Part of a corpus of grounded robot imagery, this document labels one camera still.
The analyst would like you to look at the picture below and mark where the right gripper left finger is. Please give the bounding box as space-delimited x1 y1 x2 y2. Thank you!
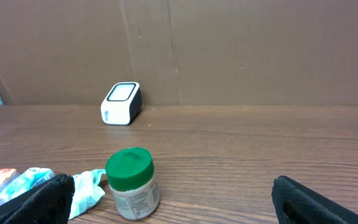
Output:
0 174 75 224

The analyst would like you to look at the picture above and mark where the white barcode scanner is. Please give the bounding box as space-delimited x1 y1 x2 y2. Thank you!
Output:
101 82 142 126

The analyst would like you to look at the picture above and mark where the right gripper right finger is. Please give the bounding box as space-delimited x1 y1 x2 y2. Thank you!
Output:
272 175 358 224

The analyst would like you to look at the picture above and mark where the green lid jar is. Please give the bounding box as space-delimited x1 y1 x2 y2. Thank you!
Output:
105 147 160 220

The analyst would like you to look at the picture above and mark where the teal wet wipes pack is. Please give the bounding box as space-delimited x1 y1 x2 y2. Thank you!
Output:
69 169 106 220

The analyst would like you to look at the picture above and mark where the teal Kleenex tissue pack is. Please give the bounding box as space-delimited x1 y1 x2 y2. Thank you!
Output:
0 167 56 205

